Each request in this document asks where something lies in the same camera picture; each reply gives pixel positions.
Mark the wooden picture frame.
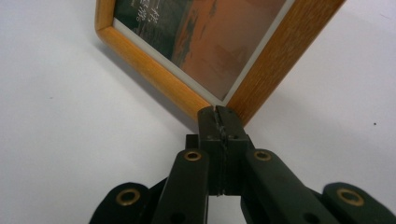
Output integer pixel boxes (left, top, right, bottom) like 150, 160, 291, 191
93, 0, 347, 127

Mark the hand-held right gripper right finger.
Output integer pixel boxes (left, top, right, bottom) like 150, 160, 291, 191
216, 105, 255, 196

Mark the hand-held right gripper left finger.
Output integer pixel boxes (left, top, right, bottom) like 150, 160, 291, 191
185, 105, 226, 196

